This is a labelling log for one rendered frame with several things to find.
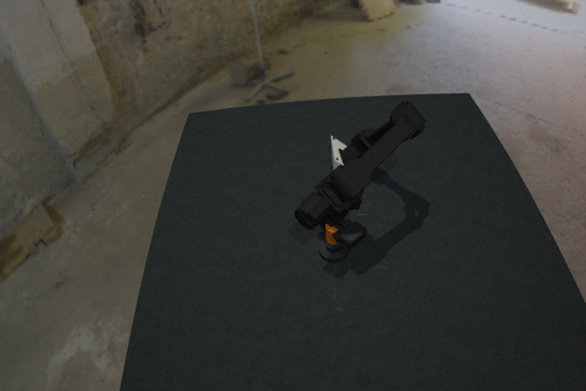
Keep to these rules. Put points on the black round pedestal with silver shaft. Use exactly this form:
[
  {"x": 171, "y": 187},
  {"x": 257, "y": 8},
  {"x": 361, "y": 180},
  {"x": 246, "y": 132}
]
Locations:
[{"x": 332, "y": 253}]

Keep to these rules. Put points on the orange knob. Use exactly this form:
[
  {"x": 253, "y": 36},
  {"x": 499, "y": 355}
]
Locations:
[{"x": 329, "y": 231}]

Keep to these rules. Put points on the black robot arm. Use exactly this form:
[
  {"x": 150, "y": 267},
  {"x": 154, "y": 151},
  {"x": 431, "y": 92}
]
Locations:
[{"x": 359, "y": 160}]

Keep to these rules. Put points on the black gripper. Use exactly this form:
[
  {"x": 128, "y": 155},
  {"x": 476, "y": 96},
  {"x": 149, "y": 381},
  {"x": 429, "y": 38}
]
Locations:
[{"x": 349, "y": 233}]

